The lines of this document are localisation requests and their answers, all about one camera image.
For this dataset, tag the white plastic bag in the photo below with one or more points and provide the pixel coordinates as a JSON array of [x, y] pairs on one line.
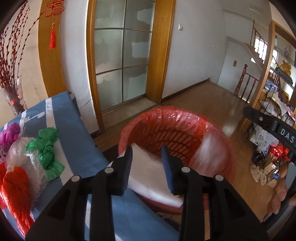
[[147, 178]]

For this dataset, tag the right hand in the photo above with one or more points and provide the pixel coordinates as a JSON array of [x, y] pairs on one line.
[[279, 192]]

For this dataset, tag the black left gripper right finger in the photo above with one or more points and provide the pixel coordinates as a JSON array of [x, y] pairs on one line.
[[230, 217]]

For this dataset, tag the magenta plastic bag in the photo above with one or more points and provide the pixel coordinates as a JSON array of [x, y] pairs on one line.
[[10, 135]]

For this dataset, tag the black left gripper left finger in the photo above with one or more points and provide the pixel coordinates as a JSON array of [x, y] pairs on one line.
[[64, 216]]

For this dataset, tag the blue white striped cloth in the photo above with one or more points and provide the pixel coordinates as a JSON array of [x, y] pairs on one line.
[[77, 152]]

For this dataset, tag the clear bubble wrap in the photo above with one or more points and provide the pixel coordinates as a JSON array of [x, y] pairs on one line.
[[29, 161]]

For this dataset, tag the frosted glass sliding door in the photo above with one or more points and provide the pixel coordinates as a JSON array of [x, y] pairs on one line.
[[128, 44]]

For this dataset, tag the red hanging knot ornament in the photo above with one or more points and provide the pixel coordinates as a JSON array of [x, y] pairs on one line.
[[53, 9]]

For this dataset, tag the wooden display shelf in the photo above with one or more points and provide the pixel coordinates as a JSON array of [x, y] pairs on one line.
[[277, 63]]

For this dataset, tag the green plastic bag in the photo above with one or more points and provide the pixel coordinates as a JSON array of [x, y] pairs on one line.
[[43, 144]]

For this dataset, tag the red berry branch bouquet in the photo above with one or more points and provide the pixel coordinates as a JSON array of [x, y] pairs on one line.
[[15, 36]]

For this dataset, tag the red plastic waste basket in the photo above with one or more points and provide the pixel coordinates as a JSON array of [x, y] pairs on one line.
[[188, 136]]

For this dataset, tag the glass vase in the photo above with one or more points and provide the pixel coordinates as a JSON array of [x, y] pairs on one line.
[[14, 97]]

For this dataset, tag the red plastic bag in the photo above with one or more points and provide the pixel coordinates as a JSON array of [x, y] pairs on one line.
[[16, 196]]

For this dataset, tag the wooden stair railing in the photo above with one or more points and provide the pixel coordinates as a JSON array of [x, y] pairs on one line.
[[245, 87]]

